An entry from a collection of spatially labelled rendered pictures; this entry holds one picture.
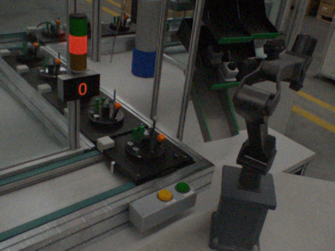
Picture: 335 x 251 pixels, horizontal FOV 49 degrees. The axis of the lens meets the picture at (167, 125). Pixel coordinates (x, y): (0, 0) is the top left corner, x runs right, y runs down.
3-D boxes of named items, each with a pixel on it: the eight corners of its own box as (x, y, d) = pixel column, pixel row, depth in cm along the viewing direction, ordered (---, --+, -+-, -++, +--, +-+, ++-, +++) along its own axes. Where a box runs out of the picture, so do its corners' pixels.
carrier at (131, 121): (148, 129, 145) (151, 100, 139) (94, 146, 131) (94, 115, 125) (115, 104, 160) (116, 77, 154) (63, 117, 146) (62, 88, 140)
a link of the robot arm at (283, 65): (268, 118, 74) (285, 66, 71) (230, 104, 78) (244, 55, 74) (298, 98, 99) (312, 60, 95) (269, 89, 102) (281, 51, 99)
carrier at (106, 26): (143, 33, 260) (145, 15, 254) (113, 37, 246) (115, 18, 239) (124, 24, 275) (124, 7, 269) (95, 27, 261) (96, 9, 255)
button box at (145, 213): (195, 205, 117) (198, 190, 114) (141, 233, 104) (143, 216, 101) (180, 193, 121) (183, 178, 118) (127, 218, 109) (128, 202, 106)
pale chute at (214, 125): (232, 137, 140) (239, 133, 136) (204, 143, 134) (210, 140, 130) (211, 68, 145) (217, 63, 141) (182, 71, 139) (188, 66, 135)
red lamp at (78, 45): (90, 52, 108) (90, 36, 105) (74, 55, 105) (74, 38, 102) (81, 48, 111) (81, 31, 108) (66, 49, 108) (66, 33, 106)
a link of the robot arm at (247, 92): (264, 112, 72) (277, 86, 74) (230, 100, 75) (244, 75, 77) (268, 168, 100) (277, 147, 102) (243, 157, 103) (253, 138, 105)
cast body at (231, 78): (233, 85, 130) (241, 72, 125) (222, 86, 128) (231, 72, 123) (222, 68, 134) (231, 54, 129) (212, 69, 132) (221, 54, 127)
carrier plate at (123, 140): (192, 162, 129) (193, 157, 128) (136, 185, 114) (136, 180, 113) (151, 131, 144) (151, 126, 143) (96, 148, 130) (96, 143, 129)
